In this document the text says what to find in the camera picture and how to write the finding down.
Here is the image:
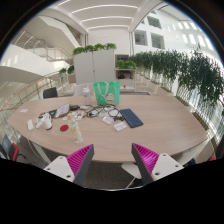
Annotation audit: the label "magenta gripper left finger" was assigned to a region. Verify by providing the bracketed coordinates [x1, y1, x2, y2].
[43, 143, 95, 188]

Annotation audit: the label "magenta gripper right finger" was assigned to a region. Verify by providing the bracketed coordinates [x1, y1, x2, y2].
[131, 142, 185, 186]

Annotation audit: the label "clear plastic water bottle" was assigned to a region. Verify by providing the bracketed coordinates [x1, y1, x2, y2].
[67, 113, 83, 144]

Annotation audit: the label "red round coaster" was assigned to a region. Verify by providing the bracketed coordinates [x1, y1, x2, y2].
[60, 125, 69, 132]

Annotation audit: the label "white card packet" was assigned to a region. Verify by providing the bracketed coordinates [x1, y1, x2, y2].
[114, 122, 127, 131]

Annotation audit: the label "open notebook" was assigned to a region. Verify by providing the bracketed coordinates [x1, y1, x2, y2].
[55, 104, 70, 118]

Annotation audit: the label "white mug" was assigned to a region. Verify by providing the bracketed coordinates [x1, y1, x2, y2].
[41, 113, 52, 130]

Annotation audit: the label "clear tumbler with lid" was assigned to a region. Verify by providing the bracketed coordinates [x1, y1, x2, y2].
[82, 87, 91, 106]

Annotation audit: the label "red and blue chair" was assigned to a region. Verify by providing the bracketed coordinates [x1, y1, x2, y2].
[0, 135, 26, 161]

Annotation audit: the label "green tote bag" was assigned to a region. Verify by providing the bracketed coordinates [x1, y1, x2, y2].
[93, 82, 120, 105]

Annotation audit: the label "black office chair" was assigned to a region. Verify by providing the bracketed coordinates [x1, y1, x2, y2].
[43, 87, 58, 99]

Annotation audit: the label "white shelf with plants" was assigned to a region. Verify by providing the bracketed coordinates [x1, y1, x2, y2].
[115, 55, 136, 92]

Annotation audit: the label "white cabinet with plants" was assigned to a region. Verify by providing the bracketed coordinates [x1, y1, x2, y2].
[73, 43, 115, 84]

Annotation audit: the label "row of green trees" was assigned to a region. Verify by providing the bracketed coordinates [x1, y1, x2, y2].
[130, 50, 224, 106]

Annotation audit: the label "black tangled cables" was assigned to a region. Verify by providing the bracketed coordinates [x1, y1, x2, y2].
[86, 104, 125, 122]

